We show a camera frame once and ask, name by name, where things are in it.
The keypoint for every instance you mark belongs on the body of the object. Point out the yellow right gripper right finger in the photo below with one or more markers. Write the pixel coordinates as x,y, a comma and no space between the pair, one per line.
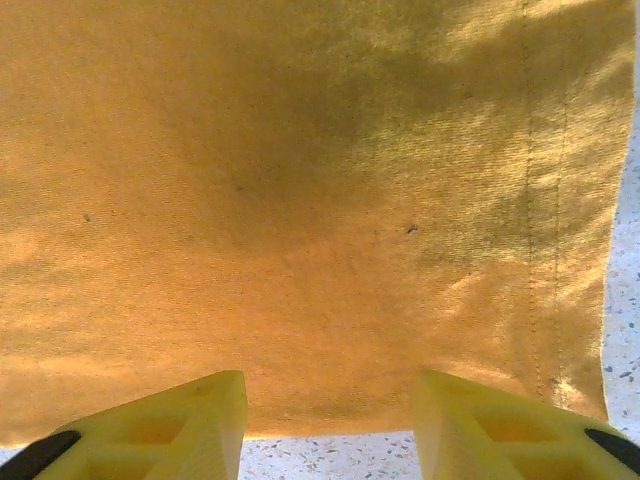
500,440

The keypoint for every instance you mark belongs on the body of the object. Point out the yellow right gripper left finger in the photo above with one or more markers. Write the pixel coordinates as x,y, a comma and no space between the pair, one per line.
165,430

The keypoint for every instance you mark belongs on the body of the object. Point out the yellow t-shirt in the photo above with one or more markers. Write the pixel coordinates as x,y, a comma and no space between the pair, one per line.
300,200

